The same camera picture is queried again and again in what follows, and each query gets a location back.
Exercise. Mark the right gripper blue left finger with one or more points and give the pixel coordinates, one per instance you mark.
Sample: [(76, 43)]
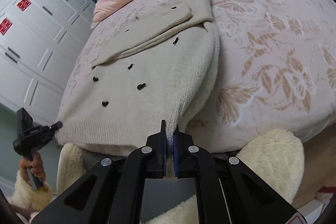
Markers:
[(156, 162)]

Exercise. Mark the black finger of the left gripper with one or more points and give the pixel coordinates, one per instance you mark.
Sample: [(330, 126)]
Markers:
[(54, 127)]

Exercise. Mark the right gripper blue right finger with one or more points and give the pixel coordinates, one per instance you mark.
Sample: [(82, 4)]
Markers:
[(184, 165)]

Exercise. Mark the beige sweater with black hearts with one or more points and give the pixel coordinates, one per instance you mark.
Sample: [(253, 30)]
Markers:
[(159, 69)]

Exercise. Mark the person's left hand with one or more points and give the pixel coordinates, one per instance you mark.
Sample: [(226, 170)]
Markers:
[(36, 167)]

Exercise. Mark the cream fleece sleeve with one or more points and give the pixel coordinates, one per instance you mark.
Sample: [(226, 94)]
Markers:
[(277, 157)]

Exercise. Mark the white wardrobe with red stickers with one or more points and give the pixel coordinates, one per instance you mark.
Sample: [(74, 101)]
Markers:
[(40, 43)]

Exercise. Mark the pink floral bedspread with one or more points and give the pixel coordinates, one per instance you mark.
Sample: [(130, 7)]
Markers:
[(276, 69)]

